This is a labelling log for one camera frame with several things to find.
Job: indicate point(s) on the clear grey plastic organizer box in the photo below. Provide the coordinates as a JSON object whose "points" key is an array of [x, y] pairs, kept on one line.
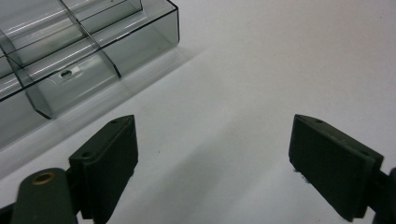
{"points": [[62, 53]]}

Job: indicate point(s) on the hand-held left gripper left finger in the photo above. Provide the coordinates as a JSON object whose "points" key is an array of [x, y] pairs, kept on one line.
{"points": [[106, 165]]}

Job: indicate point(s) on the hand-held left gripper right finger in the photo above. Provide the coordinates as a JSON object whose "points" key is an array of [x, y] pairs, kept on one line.
{"points": [[333, 168]]}

